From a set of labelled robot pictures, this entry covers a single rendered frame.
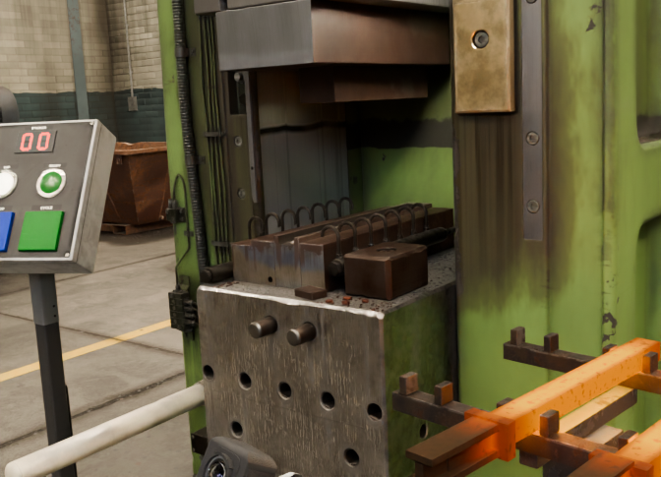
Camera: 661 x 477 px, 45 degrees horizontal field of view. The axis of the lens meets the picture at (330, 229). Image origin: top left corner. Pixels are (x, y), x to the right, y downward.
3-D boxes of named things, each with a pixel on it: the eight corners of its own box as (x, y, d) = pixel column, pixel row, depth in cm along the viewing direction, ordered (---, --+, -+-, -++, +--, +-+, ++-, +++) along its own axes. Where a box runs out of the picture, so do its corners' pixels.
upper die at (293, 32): (313, 63, 120) (310, -3, 118) (218, 71, 132) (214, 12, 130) (450, 64, 153) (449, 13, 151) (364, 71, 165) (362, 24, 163)
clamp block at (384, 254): (390, 301, 118) (388, 259, 117) (343, 295, 123) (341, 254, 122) (431, 284, 128) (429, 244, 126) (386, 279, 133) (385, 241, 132)
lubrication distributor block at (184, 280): (190, 346, 163) (185, 280, 161) (170, 341, 167) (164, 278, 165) (203, 341, 166) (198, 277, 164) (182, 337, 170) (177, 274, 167)
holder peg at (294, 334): (299, 348, 117) (298, 330, 117) (285, 345, 119) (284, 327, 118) (317, 340, 120) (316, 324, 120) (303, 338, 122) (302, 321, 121)
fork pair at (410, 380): (442, 406, 80) (441, 387, 80) (398, 393, 84) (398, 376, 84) (559, 349, 96) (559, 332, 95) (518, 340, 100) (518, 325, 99)
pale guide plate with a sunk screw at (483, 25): (510, 111, 115) (508, -11, 112) (453, 113, 120) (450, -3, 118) (515, 110, 116) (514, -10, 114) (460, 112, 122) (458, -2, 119)
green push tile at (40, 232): (54, 249, 140) (62, 209, 143) (16, 250, 142) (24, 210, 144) (60, 253, 142) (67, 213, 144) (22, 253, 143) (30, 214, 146)
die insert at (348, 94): (334, 102, 131) (333, 65, 130) (300, 103, 135) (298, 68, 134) (428, 97, 154) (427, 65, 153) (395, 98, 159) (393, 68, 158)
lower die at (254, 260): (325, 292, 125) (323, 239, 124) (233, 280, 138) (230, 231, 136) (453, 246, 158) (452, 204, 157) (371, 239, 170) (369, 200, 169)
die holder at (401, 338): (392, 602, 119) (381, 313, 112) (212, 529, 142) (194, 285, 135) (541, 459, 163) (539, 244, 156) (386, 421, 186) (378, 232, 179)
